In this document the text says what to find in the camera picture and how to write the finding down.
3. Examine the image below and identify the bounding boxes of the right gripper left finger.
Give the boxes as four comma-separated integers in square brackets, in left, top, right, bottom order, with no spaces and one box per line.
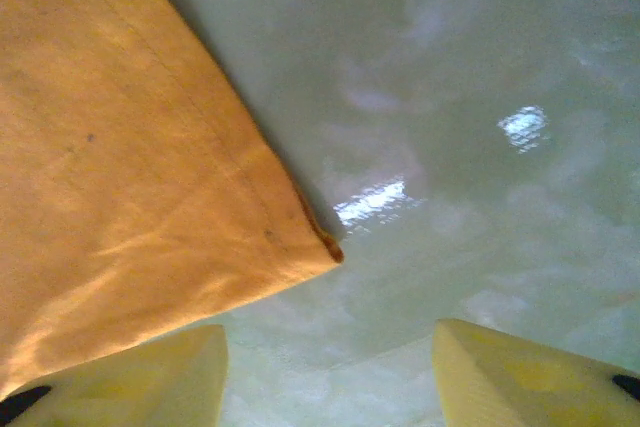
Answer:
[0,324,230,427]

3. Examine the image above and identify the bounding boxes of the orange t-shirt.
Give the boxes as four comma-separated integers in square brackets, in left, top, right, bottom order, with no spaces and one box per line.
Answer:
[0,0,346,398]

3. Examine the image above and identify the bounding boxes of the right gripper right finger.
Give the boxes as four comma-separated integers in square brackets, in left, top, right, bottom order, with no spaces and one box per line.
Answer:
[432,317,640,427]

